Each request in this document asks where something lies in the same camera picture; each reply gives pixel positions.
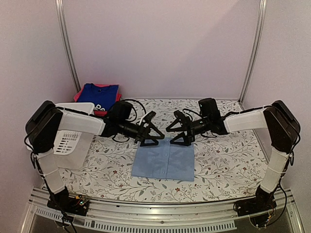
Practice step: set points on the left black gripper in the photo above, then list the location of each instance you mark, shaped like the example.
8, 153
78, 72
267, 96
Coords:
143, 133

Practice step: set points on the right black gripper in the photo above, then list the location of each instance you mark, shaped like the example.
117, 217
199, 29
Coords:
186, 126

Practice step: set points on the light blue garment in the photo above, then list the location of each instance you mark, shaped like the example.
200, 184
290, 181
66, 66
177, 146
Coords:
165, 161

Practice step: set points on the blue t-shirt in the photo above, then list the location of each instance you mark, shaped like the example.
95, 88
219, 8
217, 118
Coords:
97, 95

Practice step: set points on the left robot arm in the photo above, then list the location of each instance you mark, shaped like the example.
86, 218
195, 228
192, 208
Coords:
73, 120

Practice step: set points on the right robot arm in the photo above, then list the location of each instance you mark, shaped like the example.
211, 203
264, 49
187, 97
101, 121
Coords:
283, 128

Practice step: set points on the white plastic laundry bin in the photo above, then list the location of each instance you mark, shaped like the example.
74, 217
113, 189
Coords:
70, 148

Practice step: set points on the folded pink garment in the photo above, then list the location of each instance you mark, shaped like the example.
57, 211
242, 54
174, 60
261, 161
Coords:
116, 97

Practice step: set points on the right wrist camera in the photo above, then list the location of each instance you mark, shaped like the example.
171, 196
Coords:
181, 116

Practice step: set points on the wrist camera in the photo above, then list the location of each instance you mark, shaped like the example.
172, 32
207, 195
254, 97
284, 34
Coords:
181, 116
147, 117

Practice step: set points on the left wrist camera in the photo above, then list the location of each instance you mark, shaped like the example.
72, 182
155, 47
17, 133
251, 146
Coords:
147, 117

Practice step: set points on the aluminium front rail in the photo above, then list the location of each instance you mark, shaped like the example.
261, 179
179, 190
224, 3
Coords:
114, 216

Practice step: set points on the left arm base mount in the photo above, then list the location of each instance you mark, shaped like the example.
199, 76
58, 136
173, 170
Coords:
77, 205

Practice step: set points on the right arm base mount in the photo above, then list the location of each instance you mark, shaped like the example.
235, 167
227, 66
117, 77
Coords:
254, 205

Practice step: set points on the right aluminium frame post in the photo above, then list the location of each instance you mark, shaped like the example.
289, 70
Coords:
254, 50

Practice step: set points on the aluminium frame post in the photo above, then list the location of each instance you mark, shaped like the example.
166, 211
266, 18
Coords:
254, 50
66, 43

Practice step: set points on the left aluminium frame post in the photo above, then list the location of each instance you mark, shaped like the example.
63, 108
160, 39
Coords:
66, 43

